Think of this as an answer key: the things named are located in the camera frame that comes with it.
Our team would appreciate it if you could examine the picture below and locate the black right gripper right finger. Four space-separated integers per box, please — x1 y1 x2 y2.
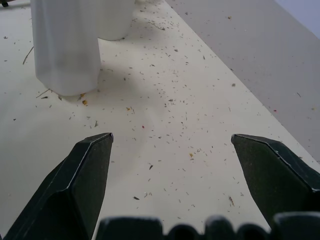
230 133 320 232

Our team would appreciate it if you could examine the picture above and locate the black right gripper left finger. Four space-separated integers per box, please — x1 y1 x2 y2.
1 132 115 240

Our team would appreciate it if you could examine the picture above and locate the white plastic container front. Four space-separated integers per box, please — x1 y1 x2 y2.
29 0 101 97

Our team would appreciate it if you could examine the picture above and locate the white plastic container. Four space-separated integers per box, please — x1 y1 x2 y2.
29 0 101 97
96 0 136 41

